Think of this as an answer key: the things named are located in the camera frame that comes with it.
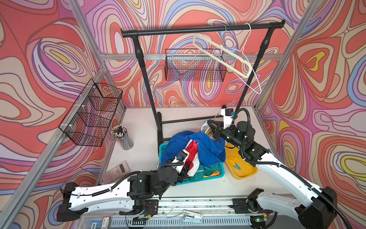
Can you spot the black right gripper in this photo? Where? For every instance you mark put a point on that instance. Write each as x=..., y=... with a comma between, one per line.
x=218, y=130

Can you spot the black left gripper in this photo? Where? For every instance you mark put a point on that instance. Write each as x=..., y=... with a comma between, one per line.
x=183, y=175

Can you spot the blue white red jacket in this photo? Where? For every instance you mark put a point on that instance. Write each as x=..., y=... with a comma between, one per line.
x=201, y=150

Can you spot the yellow clothespin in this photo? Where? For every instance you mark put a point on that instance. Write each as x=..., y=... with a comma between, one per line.
x=232, y=158

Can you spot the teal green jacket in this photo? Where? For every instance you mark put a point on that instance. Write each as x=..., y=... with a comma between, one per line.
x=208, y=170

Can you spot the metal hanger of teal jacket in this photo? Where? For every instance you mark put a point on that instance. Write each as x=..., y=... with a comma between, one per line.
x=223, y=54

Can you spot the white wire hanger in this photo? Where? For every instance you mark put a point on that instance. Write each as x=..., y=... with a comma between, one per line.
x=248, y=65

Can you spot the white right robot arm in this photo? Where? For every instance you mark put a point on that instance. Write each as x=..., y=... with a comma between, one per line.
x=313, y=206

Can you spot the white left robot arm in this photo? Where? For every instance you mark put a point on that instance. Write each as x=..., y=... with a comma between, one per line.
x=131, y=195

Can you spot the teal plastic basket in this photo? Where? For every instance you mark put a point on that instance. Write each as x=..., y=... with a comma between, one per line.
x=206, y=174

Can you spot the yellow plastic tray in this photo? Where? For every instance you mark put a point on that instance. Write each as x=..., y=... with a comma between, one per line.
x=246, y=171

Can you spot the pink calculator on table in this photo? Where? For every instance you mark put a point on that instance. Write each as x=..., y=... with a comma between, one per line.
x=115, y=173

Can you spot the clear pencil cup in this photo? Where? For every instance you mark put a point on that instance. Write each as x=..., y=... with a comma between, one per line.
x=121, y=134

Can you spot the black clothes rack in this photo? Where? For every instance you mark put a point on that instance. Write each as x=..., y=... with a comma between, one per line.
x=135, y=34

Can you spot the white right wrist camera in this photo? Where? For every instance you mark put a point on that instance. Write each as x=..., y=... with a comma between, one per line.
x=227, y=114

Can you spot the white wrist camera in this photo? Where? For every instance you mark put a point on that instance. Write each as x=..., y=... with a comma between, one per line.
x=181, y=159
x=227, y=114

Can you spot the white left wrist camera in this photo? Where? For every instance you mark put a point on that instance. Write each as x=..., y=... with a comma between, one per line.
x=181, y=159

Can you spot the black wire basket rear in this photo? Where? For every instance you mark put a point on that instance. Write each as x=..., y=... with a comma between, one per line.
x=194, y=65

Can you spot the black wire basket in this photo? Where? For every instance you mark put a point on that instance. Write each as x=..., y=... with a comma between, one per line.
x=194, y=65
x=95, y=106

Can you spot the black wire basket left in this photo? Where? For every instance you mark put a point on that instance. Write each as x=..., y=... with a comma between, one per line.
x=95, y=106

